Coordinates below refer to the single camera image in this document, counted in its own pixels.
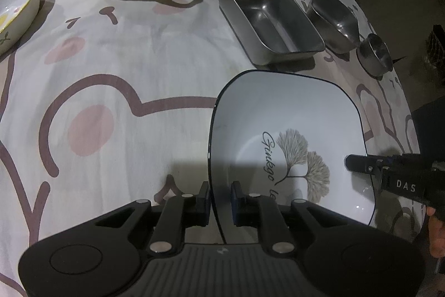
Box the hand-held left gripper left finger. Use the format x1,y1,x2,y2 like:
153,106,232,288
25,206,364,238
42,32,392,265
95,181,211,255

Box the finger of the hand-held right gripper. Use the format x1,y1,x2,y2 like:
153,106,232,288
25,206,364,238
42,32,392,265
345,154,386,176

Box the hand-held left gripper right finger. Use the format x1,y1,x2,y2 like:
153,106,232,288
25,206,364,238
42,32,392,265
231,181,347,254

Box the white square plate leaf print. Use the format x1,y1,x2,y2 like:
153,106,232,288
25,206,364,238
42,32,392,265
209,70,378,244

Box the small round steel cup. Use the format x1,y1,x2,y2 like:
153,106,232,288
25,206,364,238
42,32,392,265
356,33,394,78

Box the small square steel container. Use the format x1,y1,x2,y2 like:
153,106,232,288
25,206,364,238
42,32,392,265
306,0,361,55

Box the flower-shaped bowl yellow rim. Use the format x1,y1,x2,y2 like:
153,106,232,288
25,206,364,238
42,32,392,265
0,0,41,56

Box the person's right hand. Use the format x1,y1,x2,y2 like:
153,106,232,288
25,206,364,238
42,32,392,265
427,207,445,259

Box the large rectangular steel container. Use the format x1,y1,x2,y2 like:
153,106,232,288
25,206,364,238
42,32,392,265
219,0,326,67

